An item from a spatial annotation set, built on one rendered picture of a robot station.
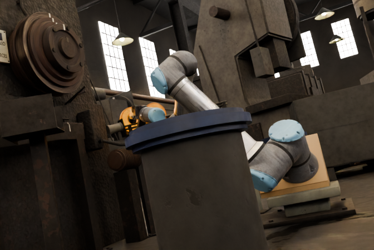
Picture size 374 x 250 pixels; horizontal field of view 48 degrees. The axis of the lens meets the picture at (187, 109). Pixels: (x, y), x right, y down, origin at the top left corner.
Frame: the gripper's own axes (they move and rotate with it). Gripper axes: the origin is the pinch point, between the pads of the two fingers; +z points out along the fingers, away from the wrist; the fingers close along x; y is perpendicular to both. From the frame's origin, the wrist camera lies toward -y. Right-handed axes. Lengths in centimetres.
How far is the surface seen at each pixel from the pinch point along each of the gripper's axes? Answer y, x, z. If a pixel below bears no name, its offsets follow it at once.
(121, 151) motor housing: -17.2, 16.5, -18.5
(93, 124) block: -1.5, 26.2, -3.9
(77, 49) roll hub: 43, 32, -4
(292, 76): 3, -508, 364
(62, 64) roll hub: 34, 45, -17
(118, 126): -4.7, 11.4, -4.4
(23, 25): 55, 61, -12
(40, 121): 10, 71, -77
